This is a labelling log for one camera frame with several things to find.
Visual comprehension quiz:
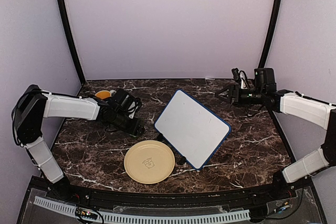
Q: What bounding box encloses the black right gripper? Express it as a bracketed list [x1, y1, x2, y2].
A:
[215, 84, 266, 108]

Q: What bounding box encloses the blue framed whiteboard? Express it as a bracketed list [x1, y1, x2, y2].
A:
[154, 89, 231, 170]

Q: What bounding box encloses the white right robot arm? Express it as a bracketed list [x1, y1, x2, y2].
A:
[215, 84, 335, 200]

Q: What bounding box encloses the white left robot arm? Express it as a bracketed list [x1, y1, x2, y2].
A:
[11, 84, 144, 201]

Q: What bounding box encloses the yellow plate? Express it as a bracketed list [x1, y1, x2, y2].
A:
[124, 140, 175, 185]

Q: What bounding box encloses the white patterned mug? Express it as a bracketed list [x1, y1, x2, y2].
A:
[94, 90, 116, 101]

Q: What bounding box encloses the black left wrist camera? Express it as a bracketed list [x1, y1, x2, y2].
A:
[110, 89, 142, 119]

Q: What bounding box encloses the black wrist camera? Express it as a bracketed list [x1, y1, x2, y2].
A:
[110, 89, 142, 119]
[254, 68, 277, 93]

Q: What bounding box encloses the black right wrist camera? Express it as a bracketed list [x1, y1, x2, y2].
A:
[254, 68, 277, 93]

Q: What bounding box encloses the white slotted cable duct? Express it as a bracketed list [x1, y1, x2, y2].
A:
[33, 196, 250, 223]

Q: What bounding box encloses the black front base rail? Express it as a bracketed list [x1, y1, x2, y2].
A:
[28, 176, 307, 219]

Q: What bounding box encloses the black right frame post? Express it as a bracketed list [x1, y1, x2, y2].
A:
[258, 0, 281, 68]

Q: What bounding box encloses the black frame post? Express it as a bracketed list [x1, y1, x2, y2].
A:
[258, 0, 281, 68]
[57, 0, 86, 85]

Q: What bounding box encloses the black left frame post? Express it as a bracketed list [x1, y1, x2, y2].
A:
[57, 0, 86, 85]

